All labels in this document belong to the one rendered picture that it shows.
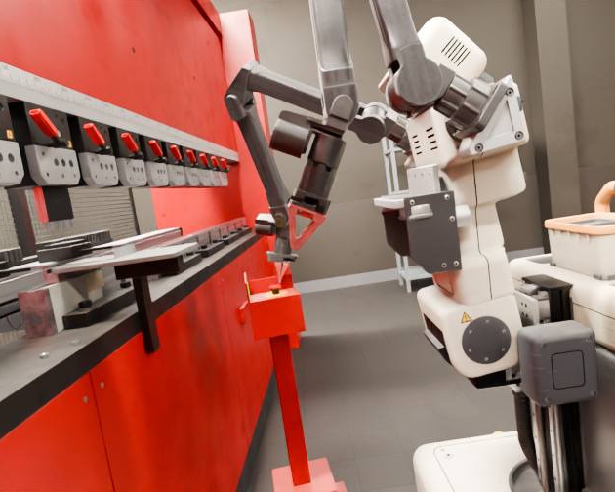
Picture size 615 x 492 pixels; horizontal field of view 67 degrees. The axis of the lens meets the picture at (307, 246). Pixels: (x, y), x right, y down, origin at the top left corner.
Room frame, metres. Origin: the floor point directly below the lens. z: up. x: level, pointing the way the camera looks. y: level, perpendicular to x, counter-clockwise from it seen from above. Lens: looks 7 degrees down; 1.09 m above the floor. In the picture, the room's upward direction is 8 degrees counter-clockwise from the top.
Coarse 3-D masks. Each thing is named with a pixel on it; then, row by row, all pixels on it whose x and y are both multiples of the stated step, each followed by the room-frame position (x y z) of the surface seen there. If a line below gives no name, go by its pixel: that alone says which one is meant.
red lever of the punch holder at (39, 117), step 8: (32, 112) 0.93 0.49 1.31; (40, 112) 0.93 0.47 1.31; (40, 120) 0.94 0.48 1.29; (48, 120) 0.95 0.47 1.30; (40, 128) 0.95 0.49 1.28; (48, 128) 0.95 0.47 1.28; (56, 128) 0.97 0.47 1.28; (48, 136) 0.97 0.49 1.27; (56, 136) 0.97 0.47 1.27; (48, 144) 0.99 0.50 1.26; (56, 144) 0.99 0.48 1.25; (64, 144) 0.99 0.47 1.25
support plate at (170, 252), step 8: (160, 248) 1.11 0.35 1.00; (168, 248) 1.08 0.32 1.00; (176, 248) 1.04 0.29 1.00; (184, 248) 1.02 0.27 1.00; (192, 248) 1.07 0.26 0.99; (128, 256) 1.02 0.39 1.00; (136, 256) 0.99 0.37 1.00; (144, 256) 0.96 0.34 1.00; (152, 256) 0.95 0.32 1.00; (160, 256) 0.95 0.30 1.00; (168, 256) 0.94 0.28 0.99; (176, 256) 0.95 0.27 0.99; (80, 264) 1.00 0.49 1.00; (88, 264) 0.97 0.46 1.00; (96, 264) 0.95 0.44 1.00; (104, 264) 0.95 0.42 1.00; (112, 264) 0.95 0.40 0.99; (120, 264) 0.95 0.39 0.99; (128, 264) 0.95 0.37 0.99; (56, 272) 0.96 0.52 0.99; (64, 272) 0.96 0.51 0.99
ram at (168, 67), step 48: (0, 0) 0.94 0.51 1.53; (48, 0) 1.12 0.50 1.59; (96, 0) 1.38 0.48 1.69; (144, 0) 1.80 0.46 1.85; (0, 48) 0.91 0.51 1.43; (48, 48) 1.08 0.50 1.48; (96, 48) 1.32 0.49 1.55; (144, 48) 1.71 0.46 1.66; (192, 48) 2.41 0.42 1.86; (48, 96) 1.04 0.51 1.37; (96, 96) 1.27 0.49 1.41; (144, 96) 1.63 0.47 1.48; (192, 96) 2.26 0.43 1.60; (192, 144) 2.11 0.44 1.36
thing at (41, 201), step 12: (36, 192) 1.00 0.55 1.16; (48, 192) 1.02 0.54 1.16; (60, 192) 1.06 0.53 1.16; (36, 204) 1.00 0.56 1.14; (48, 204) 1.01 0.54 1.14; (60, 204) 1.05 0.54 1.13; (48, 216) 1.00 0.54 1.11; (60, 216) 1.04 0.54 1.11; (72, 216) 1.10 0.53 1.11; (48, 228) 1.01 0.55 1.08; (60, 228) 1.05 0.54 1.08
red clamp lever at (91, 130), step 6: (84, 126) 1.13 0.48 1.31; (90, 126) 1.12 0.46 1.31; (90, 132) 1.13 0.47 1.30; (96, 132) 1.14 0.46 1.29; (96, 138) 1.15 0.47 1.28; (102, 138) 1.17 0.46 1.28; (96, 144) 1.17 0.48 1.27; (102, 144) 1.17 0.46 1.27; (96, 150) 1.19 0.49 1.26; (102, 150) 1.19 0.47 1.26; (108, 150) 1.18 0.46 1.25
